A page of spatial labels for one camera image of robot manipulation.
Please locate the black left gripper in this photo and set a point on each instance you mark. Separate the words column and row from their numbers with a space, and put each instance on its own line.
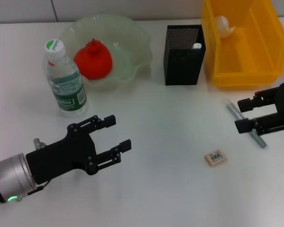
column 61, row 156

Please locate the grey glitter marker pen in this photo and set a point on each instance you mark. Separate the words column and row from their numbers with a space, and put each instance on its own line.
column 234, row 111

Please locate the beige eraser with barcode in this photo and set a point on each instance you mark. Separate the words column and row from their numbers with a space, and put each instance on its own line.
column 215, row 158

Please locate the clear water bottle green label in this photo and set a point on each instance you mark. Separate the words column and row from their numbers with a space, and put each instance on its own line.
column 66, row 89

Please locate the red-orange toy fruit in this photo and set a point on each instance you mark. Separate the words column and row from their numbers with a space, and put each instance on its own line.
column 93, row 61

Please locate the green utility knife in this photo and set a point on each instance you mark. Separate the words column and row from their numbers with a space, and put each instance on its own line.
column 197, row 45

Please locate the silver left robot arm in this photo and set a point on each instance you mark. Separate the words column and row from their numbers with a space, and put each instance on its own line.
column 9, row 177

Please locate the black mesh pen holder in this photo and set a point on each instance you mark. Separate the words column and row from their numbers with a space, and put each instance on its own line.
column 184, row 66

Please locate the pale green glass fruit plate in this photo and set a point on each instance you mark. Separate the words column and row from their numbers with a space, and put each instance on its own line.
column 127, row 47

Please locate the yellow plastic storage bin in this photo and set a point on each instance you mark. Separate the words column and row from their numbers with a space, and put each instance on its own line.
column 251, row 52

